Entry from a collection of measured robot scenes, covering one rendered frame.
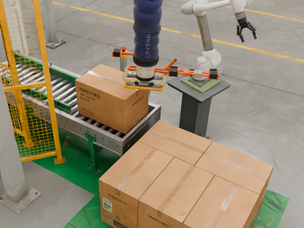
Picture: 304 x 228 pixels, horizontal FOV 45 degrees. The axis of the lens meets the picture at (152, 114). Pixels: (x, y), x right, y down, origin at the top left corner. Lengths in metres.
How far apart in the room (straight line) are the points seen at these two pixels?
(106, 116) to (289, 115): 2.59
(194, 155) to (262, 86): 2.52
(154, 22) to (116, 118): 1.04
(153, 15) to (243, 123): 2.32
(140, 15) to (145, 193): 1.41
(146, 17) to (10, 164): 1.74
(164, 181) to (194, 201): 0.31
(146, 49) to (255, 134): 2.11
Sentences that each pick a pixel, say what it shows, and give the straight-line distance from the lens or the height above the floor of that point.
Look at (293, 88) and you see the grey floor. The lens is 5.81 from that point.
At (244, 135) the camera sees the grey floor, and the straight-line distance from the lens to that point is 4.64.
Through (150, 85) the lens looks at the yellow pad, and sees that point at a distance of 3.27.
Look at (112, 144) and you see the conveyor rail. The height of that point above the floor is 0.51.
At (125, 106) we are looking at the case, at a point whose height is 0.87.
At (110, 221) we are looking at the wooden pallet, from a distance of 3.50.
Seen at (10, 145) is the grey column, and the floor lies 0.69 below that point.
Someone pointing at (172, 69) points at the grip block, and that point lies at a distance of 3.29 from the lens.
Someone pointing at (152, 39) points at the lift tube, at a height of 1.54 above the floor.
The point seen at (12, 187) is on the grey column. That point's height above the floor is 0.23.
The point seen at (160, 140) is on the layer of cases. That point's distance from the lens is 3.54.
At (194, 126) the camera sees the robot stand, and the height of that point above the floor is 0.28.
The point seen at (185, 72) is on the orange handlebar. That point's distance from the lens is 3.27.
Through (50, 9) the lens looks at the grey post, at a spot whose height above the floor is 0.60.
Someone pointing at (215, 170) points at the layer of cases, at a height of 0.54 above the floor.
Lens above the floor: 2.84
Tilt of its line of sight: 37 degrees down
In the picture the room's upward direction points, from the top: 3 degrees clockwise
